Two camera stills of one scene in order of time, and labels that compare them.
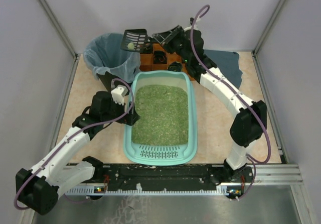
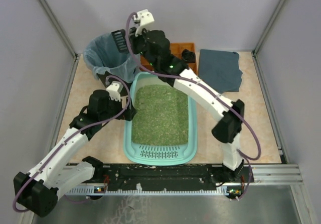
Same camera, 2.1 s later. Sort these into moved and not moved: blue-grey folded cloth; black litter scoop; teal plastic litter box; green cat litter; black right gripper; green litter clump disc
Moved: black right gripper; black litter scoop
Not moved: green litter clump disc; green cat litter; blue-grey folded cloth; teal plastic litter box
